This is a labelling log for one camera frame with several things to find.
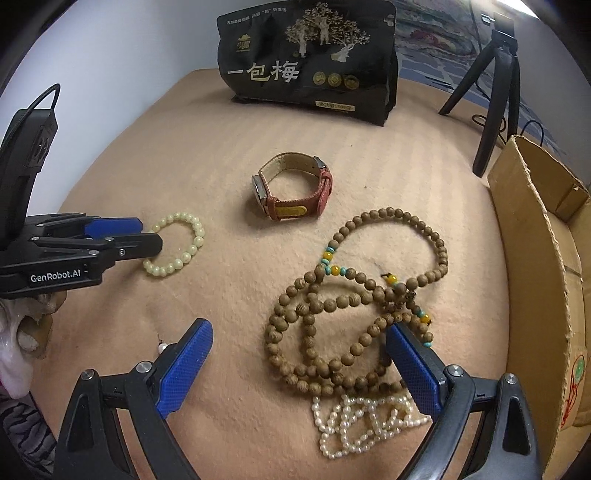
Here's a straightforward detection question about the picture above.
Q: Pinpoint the striped grey clothing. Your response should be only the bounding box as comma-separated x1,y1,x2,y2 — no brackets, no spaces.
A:
0,399,58,480

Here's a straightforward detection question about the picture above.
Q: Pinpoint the person's left hand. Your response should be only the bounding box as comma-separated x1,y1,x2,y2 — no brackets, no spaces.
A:
16,295,55,358

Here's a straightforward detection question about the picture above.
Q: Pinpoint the black snack bag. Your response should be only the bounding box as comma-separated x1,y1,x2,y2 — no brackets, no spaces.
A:
216,0,399,127

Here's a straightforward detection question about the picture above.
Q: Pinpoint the black power cable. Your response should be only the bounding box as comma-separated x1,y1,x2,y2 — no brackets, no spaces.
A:
470,113,561,153

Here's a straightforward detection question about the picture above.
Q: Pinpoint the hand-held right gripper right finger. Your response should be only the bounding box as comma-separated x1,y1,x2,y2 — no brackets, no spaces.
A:
385,323,543,480

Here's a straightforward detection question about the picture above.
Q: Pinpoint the pale green bead bracelet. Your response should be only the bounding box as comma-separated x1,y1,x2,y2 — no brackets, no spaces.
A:
142,212,206,278

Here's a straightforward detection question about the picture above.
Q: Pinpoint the white pearl necklace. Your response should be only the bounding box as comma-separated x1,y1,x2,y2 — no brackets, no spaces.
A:
311,392,435,460

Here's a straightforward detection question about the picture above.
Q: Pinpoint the red-brown strap wristwatch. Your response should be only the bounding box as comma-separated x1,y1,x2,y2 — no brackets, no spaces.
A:
252,154,334,222

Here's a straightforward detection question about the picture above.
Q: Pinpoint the black mini tripod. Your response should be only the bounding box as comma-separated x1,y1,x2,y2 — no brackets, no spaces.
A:
438,13,522,177

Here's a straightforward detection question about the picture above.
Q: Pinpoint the beige blanket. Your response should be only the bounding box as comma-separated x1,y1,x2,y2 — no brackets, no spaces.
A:
28,68,555,480

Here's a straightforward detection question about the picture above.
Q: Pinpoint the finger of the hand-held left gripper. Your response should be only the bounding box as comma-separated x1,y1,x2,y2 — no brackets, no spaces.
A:
32,213,144,241
28,231,164,271

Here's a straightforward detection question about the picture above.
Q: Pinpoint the blue patterned bedsheet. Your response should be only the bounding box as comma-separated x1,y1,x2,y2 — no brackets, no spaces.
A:
394,0,591,158

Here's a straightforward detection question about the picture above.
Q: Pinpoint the wooden bead necklace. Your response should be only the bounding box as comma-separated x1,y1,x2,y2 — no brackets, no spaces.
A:
264,208,450,398

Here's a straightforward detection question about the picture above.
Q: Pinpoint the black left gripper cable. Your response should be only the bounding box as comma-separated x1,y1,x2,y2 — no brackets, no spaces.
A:
25,84,62,121

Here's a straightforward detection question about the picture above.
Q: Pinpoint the cardboard box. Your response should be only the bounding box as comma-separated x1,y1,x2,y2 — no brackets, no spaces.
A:
487,135,591,457

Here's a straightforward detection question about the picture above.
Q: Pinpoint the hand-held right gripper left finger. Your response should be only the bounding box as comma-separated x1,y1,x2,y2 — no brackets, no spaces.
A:
51,318,214,480

